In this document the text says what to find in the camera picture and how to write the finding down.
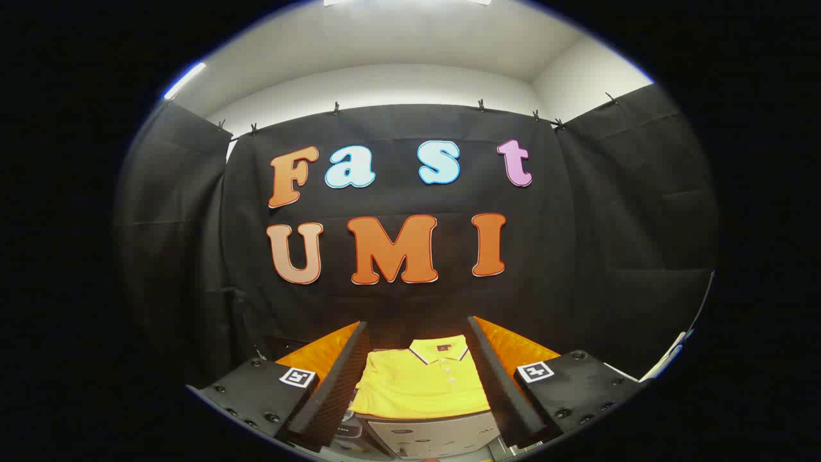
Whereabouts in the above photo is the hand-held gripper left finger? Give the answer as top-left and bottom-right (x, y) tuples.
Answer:
(186, 321), (371, 453)

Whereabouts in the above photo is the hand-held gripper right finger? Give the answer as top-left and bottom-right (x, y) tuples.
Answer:
(466, 316), (652, 450)

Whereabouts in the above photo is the yellow polo shirt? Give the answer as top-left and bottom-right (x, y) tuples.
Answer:
(350, 335), (491, 420)

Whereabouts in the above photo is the white washing machine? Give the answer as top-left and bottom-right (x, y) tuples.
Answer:
(346, 411), (509, 460)

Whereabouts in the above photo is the black backdrop cloth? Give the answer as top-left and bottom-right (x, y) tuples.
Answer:
(115, 83), (719, 389)

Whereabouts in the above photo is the grey white panel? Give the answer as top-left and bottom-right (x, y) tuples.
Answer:
(603, 330), (695, 383)

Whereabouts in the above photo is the ceiling light strip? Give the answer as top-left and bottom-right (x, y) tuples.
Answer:
(164, 62), (207, 101)

